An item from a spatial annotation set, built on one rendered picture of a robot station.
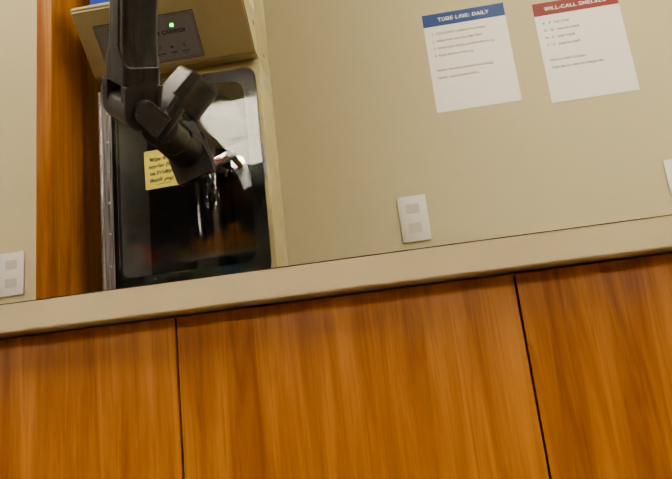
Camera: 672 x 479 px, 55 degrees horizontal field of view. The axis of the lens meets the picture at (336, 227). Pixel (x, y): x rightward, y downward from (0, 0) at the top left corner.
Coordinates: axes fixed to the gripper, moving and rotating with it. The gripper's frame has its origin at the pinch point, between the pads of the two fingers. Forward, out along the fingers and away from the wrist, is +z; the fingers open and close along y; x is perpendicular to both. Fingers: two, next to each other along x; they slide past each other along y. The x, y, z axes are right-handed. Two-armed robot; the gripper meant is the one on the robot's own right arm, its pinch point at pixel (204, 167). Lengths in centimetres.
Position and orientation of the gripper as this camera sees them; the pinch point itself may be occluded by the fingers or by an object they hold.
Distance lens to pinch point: 118.4
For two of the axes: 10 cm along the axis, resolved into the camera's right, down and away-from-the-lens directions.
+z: 1.5, 2.2, 9.6
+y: -4.0, -8.8, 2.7
